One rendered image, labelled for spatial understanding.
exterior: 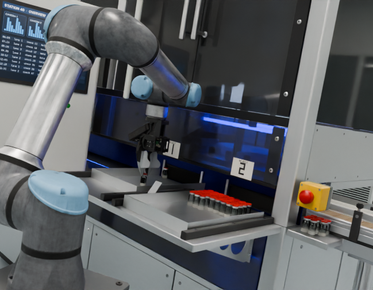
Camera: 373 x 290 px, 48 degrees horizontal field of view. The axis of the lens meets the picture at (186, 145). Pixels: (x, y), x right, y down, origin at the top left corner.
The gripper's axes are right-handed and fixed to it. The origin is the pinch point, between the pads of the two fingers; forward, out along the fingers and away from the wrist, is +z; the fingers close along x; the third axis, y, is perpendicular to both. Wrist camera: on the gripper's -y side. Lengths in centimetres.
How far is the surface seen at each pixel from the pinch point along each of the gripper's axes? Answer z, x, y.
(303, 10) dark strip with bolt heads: -60, 14, 44
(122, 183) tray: 3.0, -12.5, 4.4
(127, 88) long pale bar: -28.8, 6.9, -25.3
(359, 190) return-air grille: 55, 472, -89
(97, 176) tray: 4.0, -12.5, -10.3
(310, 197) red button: -6, 10, 59
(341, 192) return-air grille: 64, 472, -112
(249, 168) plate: -9.3, 13.4, 35.7
